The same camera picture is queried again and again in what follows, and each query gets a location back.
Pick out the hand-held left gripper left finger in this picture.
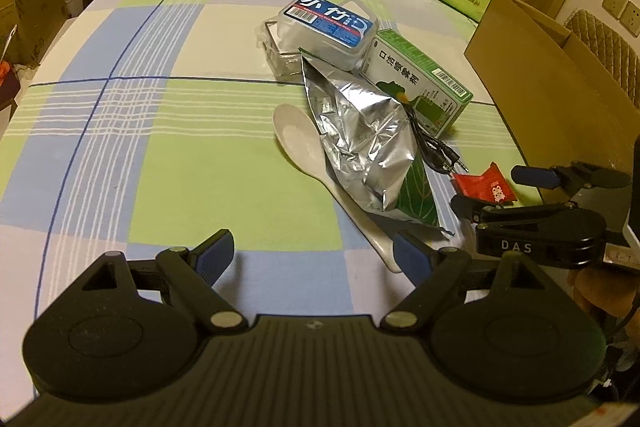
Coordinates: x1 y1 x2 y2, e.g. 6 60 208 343
75 229 249 334

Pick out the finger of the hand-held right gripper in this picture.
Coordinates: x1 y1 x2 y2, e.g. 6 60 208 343
450 194 608 233
511 161 632 195

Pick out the silver foil bag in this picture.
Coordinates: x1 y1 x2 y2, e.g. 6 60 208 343
299 49 417 212

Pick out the cardboard box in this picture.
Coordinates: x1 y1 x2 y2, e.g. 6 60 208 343
464 0 640 228

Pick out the clear plastic box blue label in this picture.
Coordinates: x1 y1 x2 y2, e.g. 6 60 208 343
276 0 376 70

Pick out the red sachet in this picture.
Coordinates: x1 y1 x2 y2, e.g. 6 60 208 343
451 162 518 206

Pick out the white plastic spoon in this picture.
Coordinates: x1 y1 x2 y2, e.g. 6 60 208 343
272 103 406 274

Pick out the quilted chair back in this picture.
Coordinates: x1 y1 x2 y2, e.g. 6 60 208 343
564 9 640 102

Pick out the person's right hand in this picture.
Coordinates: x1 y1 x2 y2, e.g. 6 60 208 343
567 263 640 319

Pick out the green and white carton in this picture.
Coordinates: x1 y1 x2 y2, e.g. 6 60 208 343
360 28 474 138

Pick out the plaid tablecloth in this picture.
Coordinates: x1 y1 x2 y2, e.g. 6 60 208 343
0 0 551 408

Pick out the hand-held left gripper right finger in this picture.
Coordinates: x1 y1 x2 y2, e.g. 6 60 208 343
380 229 551 333

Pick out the black audio cable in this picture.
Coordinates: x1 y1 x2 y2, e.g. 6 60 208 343
400 94 471 175

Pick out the clear plastic container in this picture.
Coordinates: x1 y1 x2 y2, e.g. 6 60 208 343
257 19 303 82

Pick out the green leaf print packet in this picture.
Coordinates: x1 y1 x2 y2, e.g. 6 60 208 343
387 152 453 235

